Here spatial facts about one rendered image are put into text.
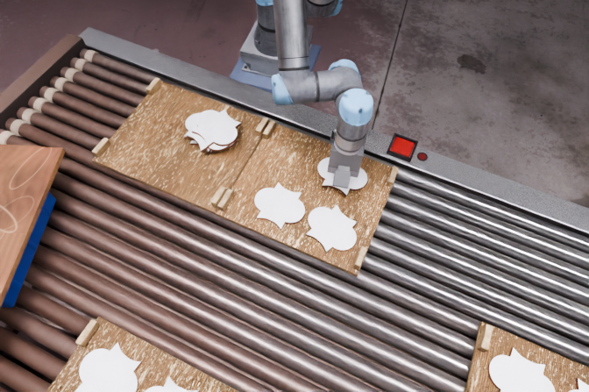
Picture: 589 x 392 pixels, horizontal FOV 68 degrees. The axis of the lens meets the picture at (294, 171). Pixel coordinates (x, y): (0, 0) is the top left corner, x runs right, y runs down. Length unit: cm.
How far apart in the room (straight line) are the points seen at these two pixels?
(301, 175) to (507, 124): 184
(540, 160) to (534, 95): 50
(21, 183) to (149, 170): 31
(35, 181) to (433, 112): 215
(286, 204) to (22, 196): 66
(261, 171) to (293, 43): 40
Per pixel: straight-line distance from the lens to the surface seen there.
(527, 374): 119
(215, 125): 130
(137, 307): 117
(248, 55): 155
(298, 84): 105
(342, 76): 107
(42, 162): 131
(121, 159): 137
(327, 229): 116
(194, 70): 157
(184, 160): 131
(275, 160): 128
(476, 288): 123
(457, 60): 314
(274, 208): 119
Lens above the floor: 200
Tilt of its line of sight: 57 degrees down
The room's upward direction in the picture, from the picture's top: 2 degrees clockwise
